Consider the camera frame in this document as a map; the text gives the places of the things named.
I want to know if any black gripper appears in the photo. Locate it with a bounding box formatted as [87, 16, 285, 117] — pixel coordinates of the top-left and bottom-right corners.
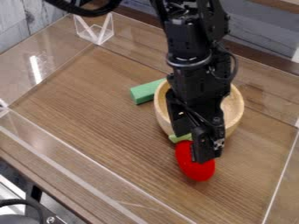
[166, 48, 240, 164]

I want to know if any wooden bowl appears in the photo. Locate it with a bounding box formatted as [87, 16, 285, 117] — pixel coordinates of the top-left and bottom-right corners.
[154, 79, 245, 144]

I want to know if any red plush strawberry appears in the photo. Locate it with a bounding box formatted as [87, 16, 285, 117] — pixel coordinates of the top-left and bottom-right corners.
[169, 134, 217, 181]

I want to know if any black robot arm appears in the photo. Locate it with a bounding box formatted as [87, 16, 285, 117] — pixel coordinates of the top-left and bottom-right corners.
[150, 0, 240, 164]

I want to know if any green block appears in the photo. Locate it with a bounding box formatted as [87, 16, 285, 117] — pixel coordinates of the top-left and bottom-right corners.
[130, 78, 166, 105]

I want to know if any clear acrylic corner bracket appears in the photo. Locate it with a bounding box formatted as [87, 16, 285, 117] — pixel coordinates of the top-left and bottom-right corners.
[74, 13, 115, 46]

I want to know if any black cable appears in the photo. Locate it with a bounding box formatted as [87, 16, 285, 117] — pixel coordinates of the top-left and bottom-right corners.
[45, 0, 125, 18]

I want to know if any black table leg bracket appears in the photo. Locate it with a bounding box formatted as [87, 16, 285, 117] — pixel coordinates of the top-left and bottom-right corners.
[25, 184, 67, 224]

